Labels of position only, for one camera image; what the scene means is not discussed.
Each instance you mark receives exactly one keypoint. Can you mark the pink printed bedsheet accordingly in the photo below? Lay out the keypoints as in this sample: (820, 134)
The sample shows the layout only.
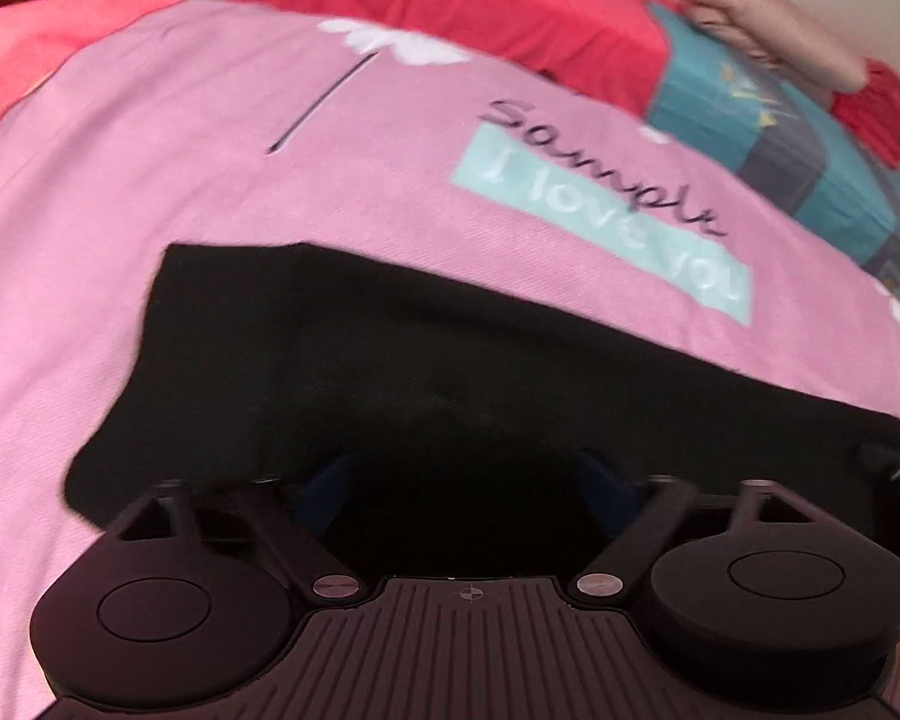
(195, 127)

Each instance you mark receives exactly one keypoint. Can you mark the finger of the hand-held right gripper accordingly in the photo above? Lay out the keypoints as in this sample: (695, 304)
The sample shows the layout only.
(881, 459)

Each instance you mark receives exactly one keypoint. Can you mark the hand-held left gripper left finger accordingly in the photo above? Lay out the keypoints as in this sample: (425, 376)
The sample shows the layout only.
(328, 491)

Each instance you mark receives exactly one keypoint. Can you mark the teal grey patterned pillow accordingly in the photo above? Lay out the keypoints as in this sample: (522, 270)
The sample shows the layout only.
(832, 180)

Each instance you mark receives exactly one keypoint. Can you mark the folded beige grey cloth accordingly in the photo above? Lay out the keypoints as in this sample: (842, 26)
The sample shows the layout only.
(772, 22)

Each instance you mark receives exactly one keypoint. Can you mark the folded red cloth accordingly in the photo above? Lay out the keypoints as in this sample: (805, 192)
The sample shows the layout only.
(877, 112)

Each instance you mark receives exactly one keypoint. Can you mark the coral red bedsheet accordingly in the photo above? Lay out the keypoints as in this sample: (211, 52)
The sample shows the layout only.
(37, 52)

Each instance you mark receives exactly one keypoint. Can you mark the black pants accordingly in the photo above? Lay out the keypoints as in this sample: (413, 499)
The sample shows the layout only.
(420, 352)

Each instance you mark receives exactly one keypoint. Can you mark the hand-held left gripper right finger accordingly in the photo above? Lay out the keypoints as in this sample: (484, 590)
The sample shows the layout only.
(604, 491)

